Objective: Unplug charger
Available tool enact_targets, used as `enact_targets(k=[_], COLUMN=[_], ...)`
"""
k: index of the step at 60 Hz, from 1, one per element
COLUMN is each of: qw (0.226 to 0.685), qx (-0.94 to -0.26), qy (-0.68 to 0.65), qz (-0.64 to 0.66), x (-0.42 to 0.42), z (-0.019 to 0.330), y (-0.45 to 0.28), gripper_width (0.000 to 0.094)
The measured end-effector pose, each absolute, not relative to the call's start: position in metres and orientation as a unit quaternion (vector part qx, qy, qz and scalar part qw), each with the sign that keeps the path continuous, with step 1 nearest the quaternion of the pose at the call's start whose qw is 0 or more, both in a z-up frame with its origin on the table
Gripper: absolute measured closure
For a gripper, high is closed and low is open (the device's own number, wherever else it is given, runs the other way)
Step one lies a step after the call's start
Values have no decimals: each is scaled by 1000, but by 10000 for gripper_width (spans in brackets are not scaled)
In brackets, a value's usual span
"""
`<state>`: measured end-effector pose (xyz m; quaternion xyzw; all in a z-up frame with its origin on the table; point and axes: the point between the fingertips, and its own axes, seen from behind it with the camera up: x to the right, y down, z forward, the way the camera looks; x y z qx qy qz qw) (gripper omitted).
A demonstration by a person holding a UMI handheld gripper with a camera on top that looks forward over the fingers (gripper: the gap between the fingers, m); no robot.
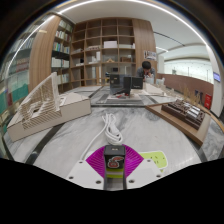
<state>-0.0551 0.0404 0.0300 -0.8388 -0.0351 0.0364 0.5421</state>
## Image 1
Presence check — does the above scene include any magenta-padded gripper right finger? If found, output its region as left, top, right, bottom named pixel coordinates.
left=122, top=144, right=165, bottom=191

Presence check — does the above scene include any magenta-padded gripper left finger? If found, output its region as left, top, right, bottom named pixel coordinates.
left=65, top=145, right=109, bottom=191

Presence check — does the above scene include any black charger with red print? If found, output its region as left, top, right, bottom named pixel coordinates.
left=103, top=144, right=126, bottom=179

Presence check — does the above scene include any green and white power strip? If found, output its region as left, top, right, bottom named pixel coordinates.
left=105, top=150, right=169, bottom=180

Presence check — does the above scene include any beige slatted architectural model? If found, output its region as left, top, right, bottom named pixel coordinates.
left=6, top=71, right=93, bottom=143

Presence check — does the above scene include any brown architectural model on board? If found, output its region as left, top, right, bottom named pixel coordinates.
left=145, top=98, right=213, bottom=147

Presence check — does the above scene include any white paper architectural model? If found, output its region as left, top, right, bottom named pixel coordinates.
left=143, top=81, right=168, bottom=97

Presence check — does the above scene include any person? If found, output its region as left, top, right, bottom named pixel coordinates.
left=135, top=60, right=157, bottom=84

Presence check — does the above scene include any dark bin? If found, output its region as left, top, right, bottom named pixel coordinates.
left=194, top=89, right=204, bottom=104

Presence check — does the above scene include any red bin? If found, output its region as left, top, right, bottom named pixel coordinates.
left=204, top=93, right=213, bottom=110

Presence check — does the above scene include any wooden shelf unit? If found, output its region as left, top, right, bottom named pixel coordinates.
left=29, top=16, right=158, bottom=93

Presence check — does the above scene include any white coiled power cable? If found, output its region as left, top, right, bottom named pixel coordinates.
left=80, top=112, right=124, bottom=161

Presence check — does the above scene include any wall screen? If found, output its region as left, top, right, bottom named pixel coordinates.
left=213, top=71, right=222, bottom=83

